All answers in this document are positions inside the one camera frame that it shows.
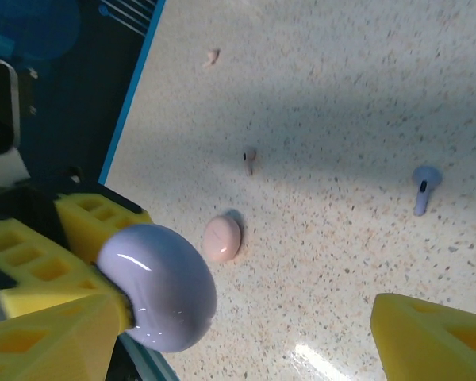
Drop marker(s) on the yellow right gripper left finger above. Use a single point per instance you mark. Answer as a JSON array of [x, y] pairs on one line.
[[55, 349]]

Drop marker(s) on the blue table edge strip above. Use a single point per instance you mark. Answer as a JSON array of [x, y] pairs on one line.
[[143, 51]]

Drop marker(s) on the purple earbud charging case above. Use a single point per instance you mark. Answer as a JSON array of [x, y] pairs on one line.
[[162, 285]]

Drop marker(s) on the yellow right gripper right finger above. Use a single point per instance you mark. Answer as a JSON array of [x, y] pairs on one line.
[[428, 345]]

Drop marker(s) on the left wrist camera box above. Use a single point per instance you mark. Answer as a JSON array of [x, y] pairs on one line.
[[2, 168]]

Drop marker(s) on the pink earbud charging case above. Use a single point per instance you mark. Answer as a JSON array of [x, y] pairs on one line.
[[222, 240]]

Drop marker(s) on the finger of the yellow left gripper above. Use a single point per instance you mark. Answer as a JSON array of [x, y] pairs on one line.
[[63, 289], [119, 222]]

